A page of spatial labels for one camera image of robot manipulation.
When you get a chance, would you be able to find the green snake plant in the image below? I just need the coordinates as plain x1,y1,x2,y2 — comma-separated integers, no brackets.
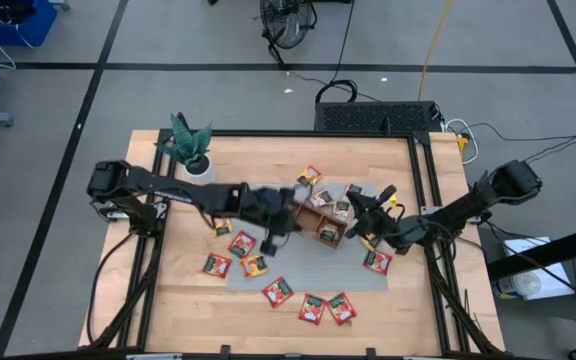
155,112,214,169

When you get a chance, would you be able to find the black metal stand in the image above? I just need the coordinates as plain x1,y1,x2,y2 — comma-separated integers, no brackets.
485,117,576,360

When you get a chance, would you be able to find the black floor fan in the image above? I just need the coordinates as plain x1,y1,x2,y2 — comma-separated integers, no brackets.
253,0,318,70

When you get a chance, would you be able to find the white cable loop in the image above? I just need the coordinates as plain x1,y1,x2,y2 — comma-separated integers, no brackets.
444,117,481,166

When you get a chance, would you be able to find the white appliance box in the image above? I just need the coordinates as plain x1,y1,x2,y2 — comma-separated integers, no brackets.
491,235,576,302

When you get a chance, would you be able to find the grey woven placemat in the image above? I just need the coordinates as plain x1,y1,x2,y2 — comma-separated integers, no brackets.
226,181,390,293

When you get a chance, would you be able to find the black hanging cable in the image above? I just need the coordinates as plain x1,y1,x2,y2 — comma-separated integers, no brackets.
314,0,360,105

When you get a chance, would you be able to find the orange tea packet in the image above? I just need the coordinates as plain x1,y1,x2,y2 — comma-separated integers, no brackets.
296,164,323,189
213,217,233,238

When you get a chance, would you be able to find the wooden tea box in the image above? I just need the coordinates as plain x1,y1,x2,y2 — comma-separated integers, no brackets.
292,192,352,250

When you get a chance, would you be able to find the large blue bin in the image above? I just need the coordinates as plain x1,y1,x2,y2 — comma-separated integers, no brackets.
0,0,59,48

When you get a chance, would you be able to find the black perforated computer case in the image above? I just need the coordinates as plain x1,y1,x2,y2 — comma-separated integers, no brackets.
314,100,444,134

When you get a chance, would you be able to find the yellow hanging cable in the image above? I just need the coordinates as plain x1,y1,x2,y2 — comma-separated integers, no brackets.
416,0,455,101

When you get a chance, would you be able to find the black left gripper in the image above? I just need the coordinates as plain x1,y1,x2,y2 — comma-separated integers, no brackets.
250,186,303,258

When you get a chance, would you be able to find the white plant pot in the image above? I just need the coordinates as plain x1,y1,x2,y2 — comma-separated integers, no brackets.
182,153,215,180

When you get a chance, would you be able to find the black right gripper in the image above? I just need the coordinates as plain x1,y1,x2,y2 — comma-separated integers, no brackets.
343,184,412,250

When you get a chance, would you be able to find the black power cable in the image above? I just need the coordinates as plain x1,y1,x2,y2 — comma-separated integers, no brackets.
477,121,576,169

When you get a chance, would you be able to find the yellow tea packet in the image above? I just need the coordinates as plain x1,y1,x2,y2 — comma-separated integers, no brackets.
239,253,270,279
360,233,382,253

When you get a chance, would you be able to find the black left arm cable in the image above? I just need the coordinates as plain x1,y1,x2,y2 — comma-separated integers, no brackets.
86,230,137,346

